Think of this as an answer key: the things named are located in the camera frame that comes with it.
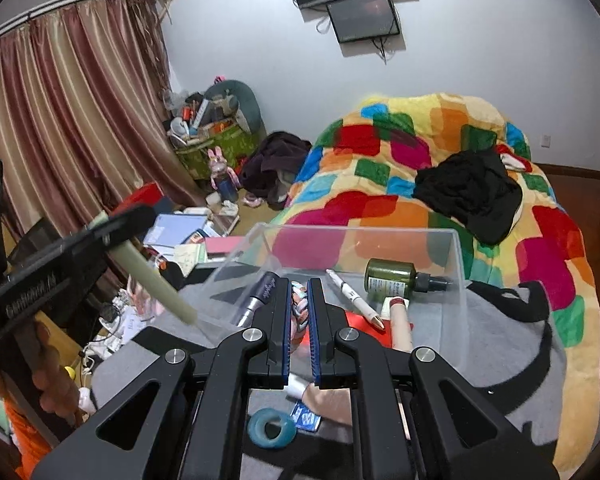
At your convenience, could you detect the pastel braided rope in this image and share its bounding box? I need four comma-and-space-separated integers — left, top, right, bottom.
290, 280, 311, 356

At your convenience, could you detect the small wall monitor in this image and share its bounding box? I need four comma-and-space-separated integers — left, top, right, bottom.
326, 0, 401, 43

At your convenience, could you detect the red foil pouch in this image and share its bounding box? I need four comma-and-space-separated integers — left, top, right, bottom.
300, 310, 396, 361

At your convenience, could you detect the person's left hand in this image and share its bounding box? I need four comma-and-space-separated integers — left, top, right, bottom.
31, 319, 84, 427

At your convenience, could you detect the teal tape ring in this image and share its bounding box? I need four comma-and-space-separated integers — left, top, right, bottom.
246, 407, 297, 447

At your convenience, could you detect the blue book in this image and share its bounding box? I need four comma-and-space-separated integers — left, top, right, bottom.
145, 214, 211, 248

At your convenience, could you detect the pink rabbit toy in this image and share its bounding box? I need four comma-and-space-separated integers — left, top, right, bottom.
207, 147, 238, 201

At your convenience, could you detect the green storage bag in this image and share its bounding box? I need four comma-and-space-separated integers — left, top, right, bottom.
172, 127, 256, 181

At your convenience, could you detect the white pen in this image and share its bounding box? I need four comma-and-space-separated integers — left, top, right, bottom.
326, 268, 385, 331

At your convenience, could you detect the purple spray bottle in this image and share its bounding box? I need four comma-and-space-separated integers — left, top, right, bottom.
228, 271, 281, 328

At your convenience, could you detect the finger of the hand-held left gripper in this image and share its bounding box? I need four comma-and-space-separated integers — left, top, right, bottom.
70, 204, 157, 261

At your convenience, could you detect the blue foil packet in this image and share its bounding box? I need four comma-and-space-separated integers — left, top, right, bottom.
290, 402, 323, 432

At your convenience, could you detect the pink notebook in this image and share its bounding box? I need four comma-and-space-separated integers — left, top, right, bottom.
205, 237, 243, 253

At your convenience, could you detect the pink striped curtain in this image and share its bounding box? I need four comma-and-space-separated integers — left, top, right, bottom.
0, 0, 206, 281

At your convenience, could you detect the white power strip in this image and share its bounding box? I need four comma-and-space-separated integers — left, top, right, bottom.
82, 337, 126, 361

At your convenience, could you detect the clear plastic bin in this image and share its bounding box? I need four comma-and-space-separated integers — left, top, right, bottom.
157, 224, 473, 376

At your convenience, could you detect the black hanging cable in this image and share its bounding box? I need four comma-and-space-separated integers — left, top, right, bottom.
372, 37, 396, 63

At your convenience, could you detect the beige cosmetic tube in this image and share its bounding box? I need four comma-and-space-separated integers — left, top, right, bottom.
287, 372, 353, 423

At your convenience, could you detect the black garment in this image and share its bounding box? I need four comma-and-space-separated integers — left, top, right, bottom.
412, 149, 523, 246

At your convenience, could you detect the colourful patchwork quilt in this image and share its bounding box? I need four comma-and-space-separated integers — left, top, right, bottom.
275, 92, 600, 471

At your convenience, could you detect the beige stick with brown cap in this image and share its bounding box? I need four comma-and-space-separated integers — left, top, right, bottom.
384, 297, 415, 353

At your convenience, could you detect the red box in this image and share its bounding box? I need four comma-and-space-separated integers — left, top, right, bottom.
115, 182, 163, 211

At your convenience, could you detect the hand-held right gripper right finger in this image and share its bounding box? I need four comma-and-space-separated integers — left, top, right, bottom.
307, 277, 561, 480

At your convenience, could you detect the dark clothes pile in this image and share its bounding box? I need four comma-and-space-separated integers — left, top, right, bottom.
240, 131, 313, 211

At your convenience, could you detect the green and white box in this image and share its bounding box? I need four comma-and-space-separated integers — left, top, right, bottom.
175, 244, 208, 276

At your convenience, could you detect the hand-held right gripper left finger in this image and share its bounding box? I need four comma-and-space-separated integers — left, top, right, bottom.
32, 277, 293, 480

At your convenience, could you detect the grey neck pillow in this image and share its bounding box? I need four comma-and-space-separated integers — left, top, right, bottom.
202, 80, 266, 136

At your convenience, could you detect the light green tube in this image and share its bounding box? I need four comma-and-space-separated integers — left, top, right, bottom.
87, 210, 199, 324

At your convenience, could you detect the grey and black blanket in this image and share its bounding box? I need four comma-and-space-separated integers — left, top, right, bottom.
87, 280, 568, 480

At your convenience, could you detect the dark green spray bottle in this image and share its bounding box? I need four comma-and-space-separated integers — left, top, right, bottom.
364, 258, 453, 303

